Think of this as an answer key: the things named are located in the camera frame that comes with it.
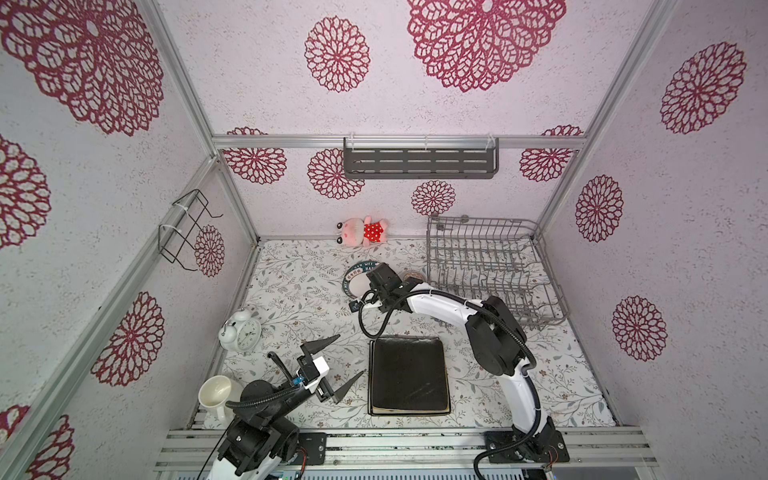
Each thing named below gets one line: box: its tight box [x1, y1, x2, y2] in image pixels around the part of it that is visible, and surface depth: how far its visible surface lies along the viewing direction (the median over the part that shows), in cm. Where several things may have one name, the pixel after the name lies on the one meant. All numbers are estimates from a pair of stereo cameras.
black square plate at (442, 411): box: [367, 397, 451, 415], surface depth 77 cm
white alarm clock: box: [218, 308, 262, 351], surface depth 87 cm
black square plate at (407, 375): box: [367, 335, 451, 416], surface depth 84 cm
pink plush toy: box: [336, 215, 389, 247], surface depth 119 cm
